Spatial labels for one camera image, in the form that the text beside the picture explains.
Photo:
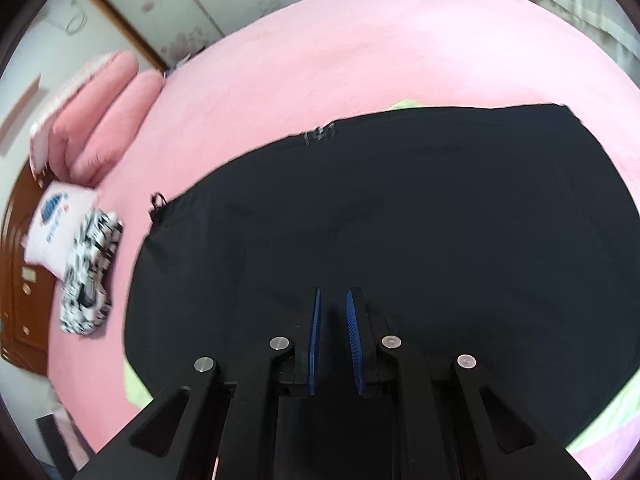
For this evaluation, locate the black and white patterned cloth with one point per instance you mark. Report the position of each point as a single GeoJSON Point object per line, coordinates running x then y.
{"type": "Point", "coordinates": [87, 270]}

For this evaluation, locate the white printed pillow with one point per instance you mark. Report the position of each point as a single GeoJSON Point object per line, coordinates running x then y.
{"type": "Point", "coordinates": [55, 225]}

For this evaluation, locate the wooden headboard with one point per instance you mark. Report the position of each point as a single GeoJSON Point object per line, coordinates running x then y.
{"type": "Point", "coordinates": [25, 310]}

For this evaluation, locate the pink pillow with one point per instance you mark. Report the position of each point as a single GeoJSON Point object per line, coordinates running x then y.
{"type": "Point", "coordinates": [90, 105]}
{"type": "Point", "coordinates": [120, 125]}

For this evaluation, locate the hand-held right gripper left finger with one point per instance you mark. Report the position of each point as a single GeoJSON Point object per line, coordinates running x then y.
{"type": "Point", "coordinates": [315, 330]}

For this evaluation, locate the floral sliding wardrobe doors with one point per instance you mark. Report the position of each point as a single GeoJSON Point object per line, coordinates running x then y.
{"type": "Point", "coordinates": [200, 0]}

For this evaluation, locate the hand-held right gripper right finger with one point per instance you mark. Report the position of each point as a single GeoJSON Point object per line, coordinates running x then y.
{"type": "Point", "coordinates": [354, 335]}

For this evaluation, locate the pale green and black jacket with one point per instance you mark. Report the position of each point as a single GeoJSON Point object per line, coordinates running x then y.
{"type": "Point", "coordinates": [400, 210]}

